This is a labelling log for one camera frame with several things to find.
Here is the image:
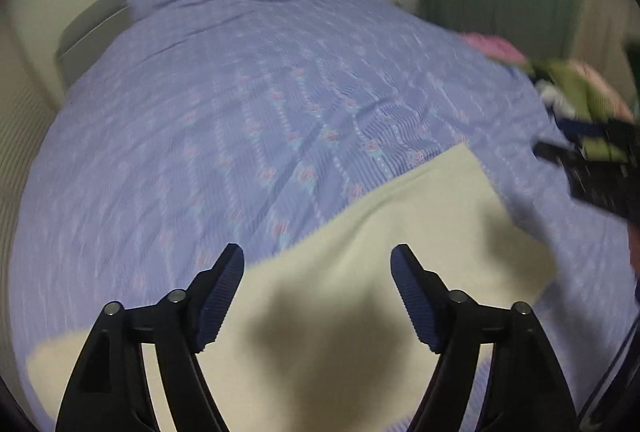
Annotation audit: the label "pink cloth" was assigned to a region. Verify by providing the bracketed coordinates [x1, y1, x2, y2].
[459, 31, 528, 64]

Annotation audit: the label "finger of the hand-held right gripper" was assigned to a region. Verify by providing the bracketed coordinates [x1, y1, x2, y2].
[532, 139, 587, 169]

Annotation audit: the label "pile of colourful clothes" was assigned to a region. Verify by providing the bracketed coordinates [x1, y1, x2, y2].
[530, 58, 635, 125]

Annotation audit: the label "purple floral bed sheet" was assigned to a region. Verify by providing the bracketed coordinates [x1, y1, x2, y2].
[10, 0, 636, 432]

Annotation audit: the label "white ribbed wall panel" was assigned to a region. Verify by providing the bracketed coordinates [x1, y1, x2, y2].
[0, 20, 68, 233]

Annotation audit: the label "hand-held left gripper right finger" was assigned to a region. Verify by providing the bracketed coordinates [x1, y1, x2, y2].
[390, 243, 579, 432]

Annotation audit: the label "cream pants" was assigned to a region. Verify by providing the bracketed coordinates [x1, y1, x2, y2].
[26, 146, 561, 432]

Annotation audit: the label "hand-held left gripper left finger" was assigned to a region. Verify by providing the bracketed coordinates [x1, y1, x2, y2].
[55, 243, 245, 432]

